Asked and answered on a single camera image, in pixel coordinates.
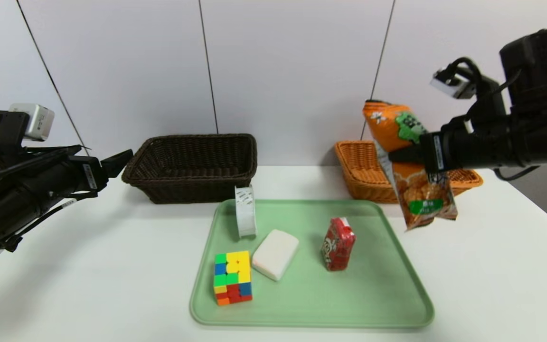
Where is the multicoloured puzzle cube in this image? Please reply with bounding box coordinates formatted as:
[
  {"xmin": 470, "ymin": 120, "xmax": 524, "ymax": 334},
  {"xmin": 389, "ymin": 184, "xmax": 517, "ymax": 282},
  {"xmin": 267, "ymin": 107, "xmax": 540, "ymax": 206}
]
[{"xmin": 214, "ymin": 250, "xmax": 253, "ymax": 305}]

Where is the orange wicker basket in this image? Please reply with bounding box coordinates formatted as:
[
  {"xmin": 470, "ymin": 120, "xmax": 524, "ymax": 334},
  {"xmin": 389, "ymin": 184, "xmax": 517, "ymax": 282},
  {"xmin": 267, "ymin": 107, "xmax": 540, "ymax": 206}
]
[{"xmin": 334, "ymin": 140, "xmax": 484, "ymax": 205}]

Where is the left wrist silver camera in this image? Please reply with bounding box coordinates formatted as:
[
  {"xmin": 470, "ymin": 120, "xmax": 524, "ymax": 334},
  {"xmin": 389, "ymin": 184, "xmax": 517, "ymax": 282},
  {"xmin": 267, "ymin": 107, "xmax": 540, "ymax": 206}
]
[{"xmin": 9, "ymin": 103, "xmax": 55, "ymax": 142}]

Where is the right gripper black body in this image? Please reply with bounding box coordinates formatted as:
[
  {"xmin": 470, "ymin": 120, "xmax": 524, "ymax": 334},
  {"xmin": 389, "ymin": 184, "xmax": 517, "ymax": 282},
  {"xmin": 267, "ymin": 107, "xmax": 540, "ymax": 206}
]
[{"xmin": 419, "ymin": 115, "xmax": 506, "ymax": 174}]

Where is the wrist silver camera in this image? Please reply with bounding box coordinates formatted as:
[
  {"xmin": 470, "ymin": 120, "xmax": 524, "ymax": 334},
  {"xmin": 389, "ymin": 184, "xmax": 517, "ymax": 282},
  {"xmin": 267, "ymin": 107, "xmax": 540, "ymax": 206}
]
[
  {"xmin": 9, "ymin": 103, "xmax": 55, "ymax": 142},
  {"xmin": 429, "ymin": 70, "xmax": 473, "ymax": 99}
]

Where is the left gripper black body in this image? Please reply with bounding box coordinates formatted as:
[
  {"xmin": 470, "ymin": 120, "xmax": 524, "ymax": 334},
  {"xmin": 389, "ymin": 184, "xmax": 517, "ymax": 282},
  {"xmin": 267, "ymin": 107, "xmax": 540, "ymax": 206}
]
[{"xmin": 32, "ymin": 155, "xmax": 109, "ymax": 214}]

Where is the white soap bar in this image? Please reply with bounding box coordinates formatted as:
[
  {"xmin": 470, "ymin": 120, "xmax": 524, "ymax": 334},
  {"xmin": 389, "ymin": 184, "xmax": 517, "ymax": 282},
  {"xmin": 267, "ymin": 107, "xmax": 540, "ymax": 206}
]
[{"xmin": 252, "ymin": 229, "xmax": 299, "ymax": 281}]

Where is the camera black mount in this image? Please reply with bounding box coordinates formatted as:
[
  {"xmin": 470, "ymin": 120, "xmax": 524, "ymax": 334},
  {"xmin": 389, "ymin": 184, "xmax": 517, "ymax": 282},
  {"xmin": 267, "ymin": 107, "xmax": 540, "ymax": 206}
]
[
  {"xmin": 0, "ymin": 111, "xmax": 29, "ymax": 150},
  {"xmin": 449, "ymin": 57, "xmax": 507, "ymax": 124}
]

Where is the orange snack bag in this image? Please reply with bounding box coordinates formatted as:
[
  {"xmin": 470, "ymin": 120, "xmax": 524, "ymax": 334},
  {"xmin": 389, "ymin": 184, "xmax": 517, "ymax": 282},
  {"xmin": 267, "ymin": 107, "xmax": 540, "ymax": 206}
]
[{"xmin": 362, "ymin": 100, "xmax": 458, "ymax": 232}]

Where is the left camera black mount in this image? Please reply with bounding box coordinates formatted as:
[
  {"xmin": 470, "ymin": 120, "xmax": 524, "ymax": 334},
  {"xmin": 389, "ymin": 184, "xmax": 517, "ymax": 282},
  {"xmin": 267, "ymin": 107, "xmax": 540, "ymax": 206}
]
[{"xmin": 0, "ymin": 111, "xmax": 29, "ymax": 150}]

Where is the white tape roll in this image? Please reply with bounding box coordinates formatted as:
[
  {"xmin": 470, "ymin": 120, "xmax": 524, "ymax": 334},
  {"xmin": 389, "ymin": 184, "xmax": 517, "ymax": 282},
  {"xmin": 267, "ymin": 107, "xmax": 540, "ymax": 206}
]
[{"xmin": 235, "ymin": 185, "xmax": 258, "ymax": 238}]

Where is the dark brown wicker basket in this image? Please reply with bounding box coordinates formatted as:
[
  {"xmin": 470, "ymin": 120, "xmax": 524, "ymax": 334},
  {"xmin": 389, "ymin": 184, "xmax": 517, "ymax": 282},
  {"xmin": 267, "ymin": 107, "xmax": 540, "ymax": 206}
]
[{"xmin": 122, "ymin": 133, "xmax": 258, "ymax": 205}]

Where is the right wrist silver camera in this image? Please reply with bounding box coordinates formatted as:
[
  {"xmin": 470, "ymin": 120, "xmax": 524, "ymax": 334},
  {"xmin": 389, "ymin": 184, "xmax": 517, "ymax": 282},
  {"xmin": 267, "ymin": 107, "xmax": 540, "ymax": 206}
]
[{"xmin": 429, "ymin": 70, "xmax": 473, "ymax": 99}]

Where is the right camera black mount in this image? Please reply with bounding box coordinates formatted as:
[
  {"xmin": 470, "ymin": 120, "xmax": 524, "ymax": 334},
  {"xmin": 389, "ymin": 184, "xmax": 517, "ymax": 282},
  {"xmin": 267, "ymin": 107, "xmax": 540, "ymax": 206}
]
[{"xmin": 449, "ymin": 57, "xmax": 507, "ymax": 124}]

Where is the green plastic tray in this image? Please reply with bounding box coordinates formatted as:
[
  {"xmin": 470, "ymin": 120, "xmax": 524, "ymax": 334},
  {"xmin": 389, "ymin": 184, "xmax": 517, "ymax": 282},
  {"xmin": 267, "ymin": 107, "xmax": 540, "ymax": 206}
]
[{"xmin": 189, "ymin": 199, "xmax": 434, "ymax": 328}]

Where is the small red snack pack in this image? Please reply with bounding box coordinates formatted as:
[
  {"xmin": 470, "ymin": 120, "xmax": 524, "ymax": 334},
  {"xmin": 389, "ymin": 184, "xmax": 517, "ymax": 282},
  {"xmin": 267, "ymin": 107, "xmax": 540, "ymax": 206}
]
[{"xmin": 321, "ymin": 217, "xmax": 357, "ymax": 272}]

